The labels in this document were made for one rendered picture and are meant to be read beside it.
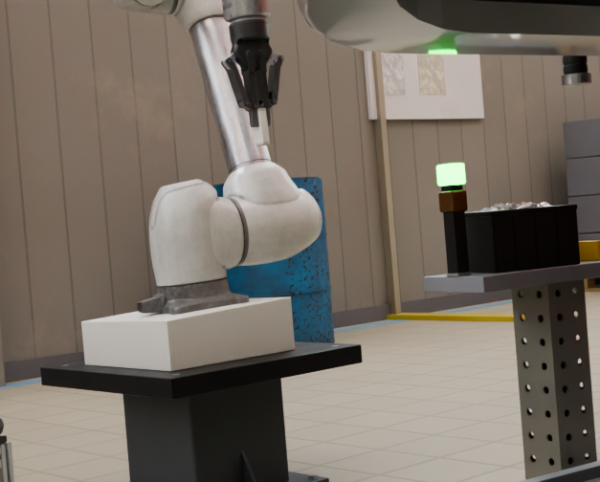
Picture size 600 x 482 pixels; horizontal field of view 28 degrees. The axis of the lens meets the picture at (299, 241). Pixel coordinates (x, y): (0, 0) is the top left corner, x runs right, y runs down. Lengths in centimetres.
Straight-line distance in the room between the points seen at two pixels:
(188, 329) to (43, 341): 281
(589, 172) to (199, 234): 497
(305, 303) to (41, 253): 114
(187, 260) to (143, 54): 308
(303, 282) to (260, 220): 257
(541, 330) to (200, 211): 75
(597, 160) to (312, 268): 258
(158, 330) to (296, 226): 43
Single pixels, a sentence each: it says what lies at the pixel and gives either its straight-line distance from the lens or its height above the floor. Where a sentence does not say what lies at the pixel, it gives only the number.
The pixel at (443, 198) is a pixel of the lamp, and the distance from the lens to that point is 225.
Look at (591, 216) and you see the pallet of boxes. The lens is 731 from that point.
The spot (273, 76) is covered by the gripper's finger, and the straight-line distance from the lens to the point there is 233.
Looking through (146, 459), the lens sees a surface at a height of 9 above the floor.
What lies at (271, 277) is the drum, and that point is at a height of 33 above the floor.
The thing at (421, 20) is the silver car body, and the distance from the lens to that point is 108.
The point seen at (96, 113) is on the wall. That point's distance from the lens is 537.
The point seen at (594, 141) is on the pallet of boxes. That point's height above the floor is 89.
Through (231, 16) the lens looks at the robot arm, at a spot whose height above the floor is 97.
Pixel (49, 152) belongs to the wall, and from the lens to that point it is 523.
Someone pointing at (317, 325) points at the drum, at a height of 11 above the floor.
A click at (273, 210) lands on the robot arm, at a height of 60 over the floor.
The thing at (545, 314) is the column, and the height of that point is 36.
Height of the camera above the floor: 58
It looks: 1 degrees down
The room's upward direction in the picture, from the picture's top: 5 degrees counter-clockwise
